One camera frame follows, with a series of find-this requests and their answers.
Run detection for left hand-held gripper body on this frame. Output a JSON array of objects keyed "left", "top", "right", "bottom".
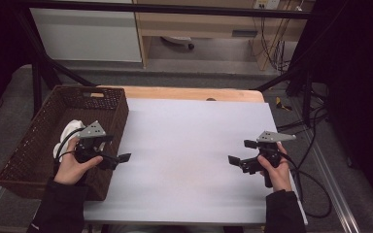
[{"left": 73, "top": 120, "right": 119, "bottom": 172}]

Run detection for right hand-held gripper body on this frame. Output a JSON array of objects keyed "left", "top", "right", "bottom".
[{"left": 239, "top": 130, "right": 297, "bottom": 189}]

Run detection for white cloth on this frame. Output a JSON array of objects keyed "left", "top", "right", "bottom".
[{"left": 52, "top": 118, "right": 87, "bottom": 159}]

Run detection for brown woven basket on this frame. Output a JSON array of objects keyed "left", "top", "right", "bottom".
[{"left": 0, "top": 84, "right": 130, "bottom": 202}]

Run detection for person's left hand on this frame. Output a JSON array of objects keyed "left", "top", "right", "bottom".
[{"left": 53, "top": 137, "right": 104, "bottom": 186}]

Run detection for yellow black tape piece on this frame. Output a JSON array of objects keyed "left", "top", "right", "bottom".
[{"left": 274, "top": 96, "right": 293, "bottom": 112}]

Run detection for white table sheet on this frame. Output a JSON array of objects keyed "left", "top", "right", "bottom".
[{"left": 83, "top": 98, "right": 309, "bottom": 226}]

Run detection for wooden table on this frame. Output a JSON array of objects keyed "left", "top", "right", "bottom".
[{"left": 90, "top": 84, "right": 266, "bottom": 104}]

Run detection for white cabinet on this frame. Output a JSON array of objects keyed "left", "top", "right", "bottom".
[{"left": 29, "top": 0, "right": 143, "bottom": 63}]

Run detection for black curtain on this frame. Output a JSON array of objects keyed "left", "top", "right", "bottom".
[{"left": 286, "top": 0, "right": 373, "bottom": 221}]

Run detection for office chair base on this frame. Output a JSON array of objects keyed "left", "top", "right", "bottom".
[{"left": 159, "top": 35, "right": 196, "bottom": 50}]

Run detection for wooden desk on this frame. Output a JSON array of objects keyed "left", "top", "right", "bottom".
[{"left": 132, "top": 0, "right": 316, "bottom": 71}]

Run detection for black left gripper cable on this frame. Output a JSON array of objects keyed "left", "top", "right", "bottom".
[{"left": 53, "top": 127, "right": 85, "bottom": 164}]

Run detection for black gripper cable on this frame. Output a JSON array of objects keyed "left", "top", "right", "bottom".
[
  {"left": 280, "top": 150, "right": 333, "bottom": 219},
  {"left": 53, "top": 127, "right": 85, "bottom": 164}
]

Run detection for black floor cables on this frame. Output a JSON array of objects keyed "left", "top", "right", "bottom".
[{"left": 275, "top": 91, "right": 331, "bottom": 169}]

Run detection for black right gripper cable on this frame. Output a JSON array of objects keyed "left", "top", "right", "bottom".
[{"left": 280, "top": 150, "right": 333, "bottom": 219}]

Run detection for hanging cable bundle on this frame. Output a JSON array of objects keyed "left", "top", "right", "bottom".
[{"left": 252, "top": 13, "right": 294, "bottom": 75}]

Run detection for black metal frame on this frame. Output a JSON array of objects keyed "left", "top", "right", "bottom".
[{"left": 12, "top": 0, "right": 315, "bottom": 117}]

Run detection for white wall socket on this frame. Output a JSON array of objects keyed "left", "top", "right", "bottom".
[{"left": 253, "top": 0, "right": 282, "bottom": 11}]

